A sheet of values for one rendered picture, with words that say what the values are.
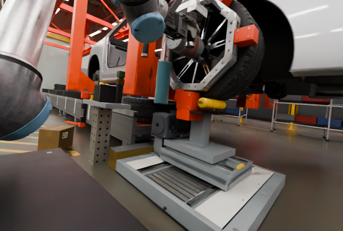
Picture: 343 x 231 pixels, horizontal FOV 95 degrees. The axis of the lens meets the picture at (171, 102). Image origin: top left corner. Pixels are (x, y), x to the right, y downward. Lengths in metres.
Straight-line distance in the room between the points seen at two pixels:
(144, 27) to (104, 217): 0.40
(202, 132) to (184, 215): 0.51
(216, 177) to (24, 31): 0.94
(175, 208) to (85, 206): 0.49
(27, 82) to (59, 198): 0.28
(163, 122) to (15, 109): 0.83
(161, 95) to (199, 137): 0.38
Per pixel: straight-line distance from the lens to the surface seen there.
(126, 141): 1.40
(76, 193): 0.41
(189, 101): 0.93
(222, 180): 0.91
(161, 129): 1.14
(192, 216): 0.75
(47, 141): 1.63
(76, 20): 3.20
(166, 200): 0.83
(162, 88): 0.95
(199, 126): 1.08
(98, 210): 0.36
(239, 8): 1.05
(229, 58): 0.86
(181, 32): 0.66
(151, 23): 0.44
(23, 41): 0.60
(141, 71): 1.19
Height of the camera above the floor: 0.50
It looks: level
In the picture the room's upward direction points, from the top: 6 degrees clockwise
